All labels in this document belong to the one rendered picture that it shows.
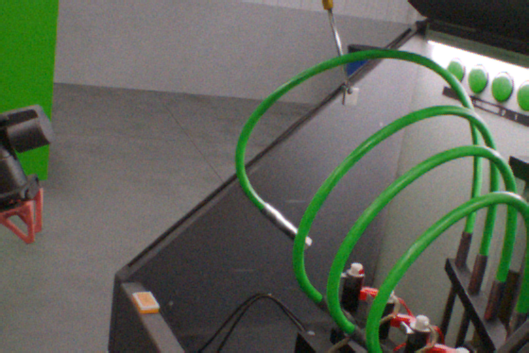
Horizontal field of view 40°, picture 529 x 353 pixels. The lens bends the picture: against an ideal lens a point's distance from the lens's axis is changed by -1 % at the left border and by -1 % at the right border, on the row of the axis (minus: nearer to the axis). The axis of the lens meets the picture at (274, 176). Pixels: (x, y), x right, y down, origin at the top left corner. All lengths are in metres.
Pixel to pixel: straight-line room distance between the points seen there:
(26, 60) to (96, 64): 3.32
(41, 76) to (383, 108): 3.05
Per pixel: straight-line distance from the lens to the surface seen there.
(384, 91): 1.40
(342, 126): 1.37
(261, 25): 7.77
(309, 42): 7.98
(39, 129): 1.27
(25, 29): 4.19
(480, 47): 1.27
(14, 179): 1.32
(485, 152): 0.92
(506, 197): 0.85
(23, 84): 4.24
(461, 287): 1.15
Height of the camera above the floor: 1.53
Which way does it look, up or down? 17 degrees down
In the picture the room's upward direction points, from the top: 9 degrees clockwise
